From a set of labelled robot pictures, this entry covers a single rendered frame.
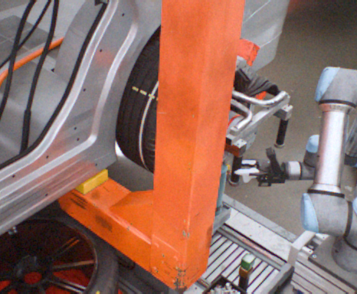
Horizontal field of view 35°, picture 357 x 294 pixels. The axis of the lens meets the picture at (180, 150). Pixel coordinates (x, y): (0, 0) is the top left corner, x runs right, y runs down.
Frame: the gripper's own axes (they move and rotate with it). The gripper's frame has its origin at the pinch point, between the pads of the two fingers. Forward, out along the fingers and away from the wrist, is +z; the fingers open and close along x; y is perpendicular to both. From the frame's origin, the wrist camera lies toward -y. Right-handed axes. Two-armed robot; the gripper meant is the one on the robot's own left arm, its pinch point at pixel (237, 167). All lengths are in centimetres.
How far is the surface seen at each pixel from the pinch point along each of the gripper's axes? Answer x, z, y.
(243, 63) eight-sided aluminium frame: 33.9, -4.9, -26.7
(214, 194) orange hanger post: -26.9, 14.0, -11.1
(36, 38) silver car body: 63, 81, -21
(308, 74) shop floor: 212, -105, 84
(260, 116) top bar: 13.1, -9.5, -14.9
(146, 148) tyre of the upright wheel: 11.8, 34.8, -0.2
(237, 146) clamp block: -1.9, 1.6, -11.8
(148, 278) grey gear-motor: 1, 33, 66
